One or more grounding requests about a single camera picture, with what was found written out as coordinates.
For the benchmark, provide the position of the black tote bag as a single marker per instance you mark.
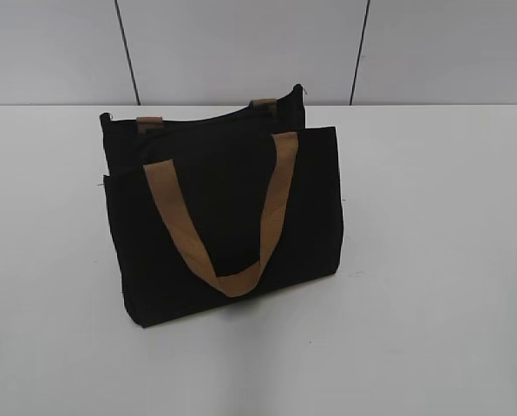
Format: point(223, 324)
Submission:
point(223, 168)

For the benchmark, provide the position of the tan front bag handle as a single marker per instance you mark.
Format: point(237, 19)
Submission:
point(165, 188)

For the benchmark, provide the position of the tan bag handle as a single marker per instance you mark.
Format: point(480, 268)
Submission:
point(259, 106)
point(165, 188)

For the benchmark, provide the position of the tan rear bag handle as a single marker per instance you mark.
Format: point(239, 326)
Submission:
point(259, 106)

